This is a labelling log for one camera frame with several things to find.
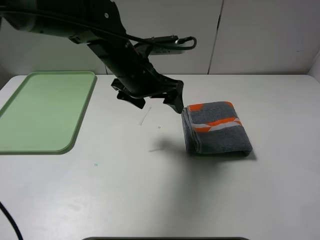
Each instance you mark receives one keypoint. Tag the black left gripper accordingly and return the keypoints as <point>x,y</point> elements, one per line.
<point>137,75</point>

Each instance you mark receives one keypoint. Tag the light green plastic tray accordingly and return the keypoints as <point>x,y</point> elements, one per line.
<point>44,114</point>

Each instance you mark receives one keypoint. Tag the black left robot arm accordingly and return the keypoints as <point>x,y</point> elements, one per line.
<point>97,24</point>

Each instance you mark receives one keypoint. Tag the grey towel with orange pattern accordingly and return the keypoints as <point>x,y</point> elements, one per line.
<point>214,128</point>

